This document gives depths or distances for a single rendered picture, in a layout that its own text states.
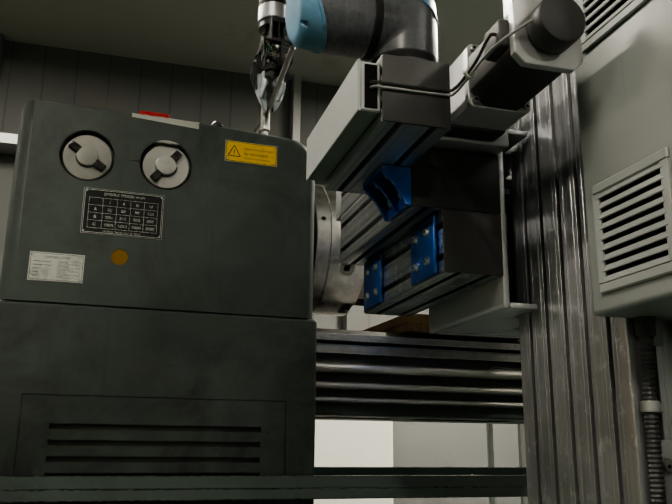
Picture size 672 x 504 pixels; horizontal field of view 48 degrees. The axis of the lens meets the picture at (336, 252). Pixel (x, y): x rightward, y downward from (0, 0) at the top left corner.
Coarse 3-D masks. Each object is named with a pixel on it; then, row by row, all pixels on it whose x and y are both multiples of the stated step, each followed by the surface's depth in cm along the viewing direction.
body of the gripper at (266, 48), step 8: (272, 16) 174; (264, 24) 177; (272, 24) 174; (280, 24) 177; (264, 32) 180; (272, 32) 173; (280, 32) 177; (264, 40) 172; (272, 40) 173; (280, 40) 174; (264, 48) 172; (272, 48) 173; (280, 48) 174; (288, 48) 174; (256, 56) 178; (264, 56) 171; (272, 56) 173; (280, 56) 174; (256, 64) 178; (264, 64) 174; (272, 64) 175; (280, 64) 174; (272, 72) 178
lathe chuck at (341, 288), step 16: (336, 224) 171; (336, 240) 170; (336, 256) 170; (336, 272) 171; (352, 272) 172; (336, 288) 173; (352, 288) 174; (320, 304) 176; (336, 304) 177; (352, 304) 178
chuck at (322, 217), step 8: (320, 192) 176; (320, 200) 174; (320, 208) 172; (328, 208) 173; (320, 216) 171; (328, 216) 171; (320, 224) 170; (328, 224) 171; (320, 232) 169; (328, 232) 170; (320, 240) 169; (328, 240) 170; (320, 248) 169; (328, 248) 170; (320, 256) 169; (328, 256) 170; (320, 264) 169; (328, 264) 170; (320, 272) 170; (320, 280) 171; (320, 288) 172; (320, 296) 174
